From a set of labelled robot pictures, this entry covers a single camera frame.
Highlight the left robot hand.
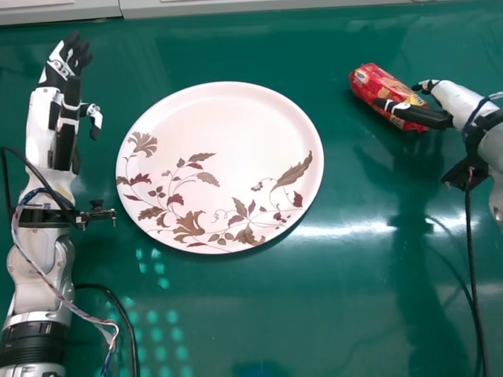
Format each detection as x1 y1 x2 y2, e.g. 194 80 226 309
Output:
15 31 104 228

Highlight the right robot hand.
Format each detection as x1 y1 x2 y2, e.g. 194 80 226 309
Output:
373 78 503 135

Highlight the red biscuit packet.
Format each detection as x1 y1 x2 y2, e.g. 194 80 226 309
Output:
348 62 431 137

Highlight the plate with brown leaf pattern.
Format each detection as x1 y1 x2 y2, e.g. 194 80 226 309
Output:
115 81 325 255

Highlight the black cable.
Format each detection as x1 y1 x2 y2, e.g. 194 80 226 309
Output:
0 145 76 221
463 184 489 377
73 283 139 377

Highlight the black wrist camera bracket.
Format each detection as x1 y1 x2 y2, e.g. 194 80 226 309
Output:
440 129 492 192
74 199 119 231

